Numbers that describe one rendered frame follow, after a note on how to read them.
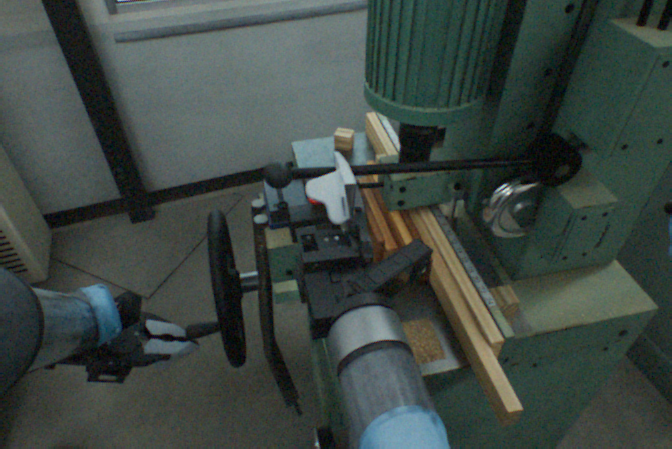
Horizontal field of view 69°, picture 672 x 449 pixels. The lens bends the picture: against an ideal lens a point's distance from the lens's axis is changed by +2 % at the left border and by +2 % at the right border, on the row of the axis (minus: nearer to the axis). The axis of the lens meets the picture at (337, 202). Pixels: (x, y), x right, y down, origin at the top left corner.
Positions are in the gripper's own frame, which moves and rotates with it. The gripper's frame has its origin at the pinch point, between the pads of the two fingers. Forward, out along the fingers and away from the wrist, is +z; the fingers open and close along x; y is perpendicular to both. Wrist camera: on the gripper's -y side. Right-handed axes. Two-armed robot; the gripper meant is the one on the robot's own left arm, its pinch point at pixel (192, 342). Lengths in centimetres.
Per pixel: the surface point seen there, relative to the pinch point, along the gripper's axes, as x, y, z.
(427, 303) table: 6.8, -25.2, 28.4
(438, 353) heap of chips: 15.5, -24.6, 26.6
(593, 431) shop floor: 3, 19, 131
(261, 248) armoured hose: -9.4, -14.6, 6.9
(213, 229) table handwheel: -12.0, -14.2, -1.3
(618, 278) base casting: 3, -37, 69
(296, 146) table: -39.9, -18.9, 17.4
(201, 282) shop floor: -83, 77, 31
